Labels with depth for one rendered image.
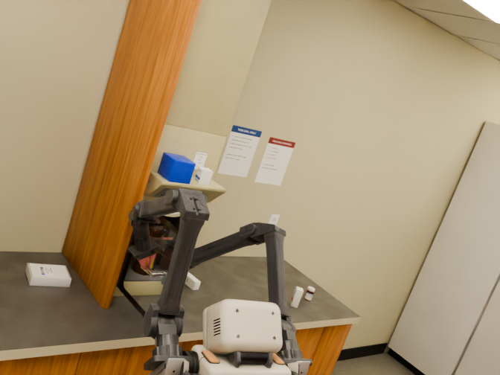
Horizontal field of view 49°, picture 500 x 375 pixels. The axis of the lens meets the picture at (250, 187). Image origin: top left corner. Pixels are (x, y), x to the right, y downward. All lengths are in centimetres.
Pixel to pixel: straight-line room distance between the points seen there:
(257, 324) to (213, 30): 114
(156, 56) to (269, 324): 109
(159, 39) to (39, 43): 50
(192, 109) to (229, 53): 27
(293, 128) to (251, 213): 56
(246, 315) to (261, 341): 9
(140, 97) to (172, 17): 33
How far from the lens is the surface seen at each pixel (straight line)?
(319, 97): 325
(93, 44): 244
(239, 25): 225
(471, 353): 478
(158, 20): 219
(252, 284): 295
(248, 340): 161
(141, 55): 225
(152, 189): 217
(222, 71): 224
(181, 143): 223
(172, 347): 162
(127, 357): 226
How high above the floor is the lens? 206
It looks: 13 degrees down
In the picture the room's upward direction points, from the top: 19 degrees clockwise
